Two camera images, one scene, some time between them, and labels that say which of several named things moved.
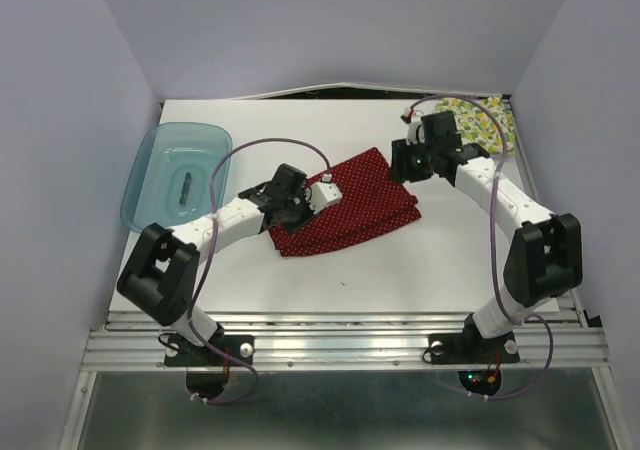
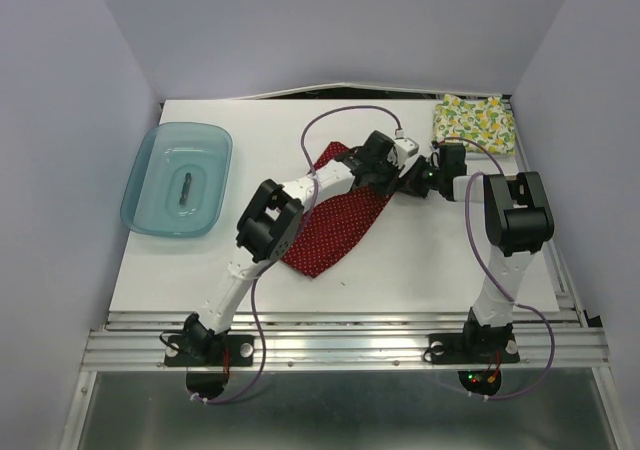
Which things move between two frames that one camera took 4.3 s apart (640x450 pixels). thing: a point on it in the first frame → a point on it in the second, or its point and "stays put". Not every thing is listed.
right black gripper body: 419,158 → 422,176
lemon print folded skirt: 476,127 stays put
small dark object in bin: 185,189 stays put
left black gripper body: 298,208 → 384,175
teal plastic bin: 170,180 stays put
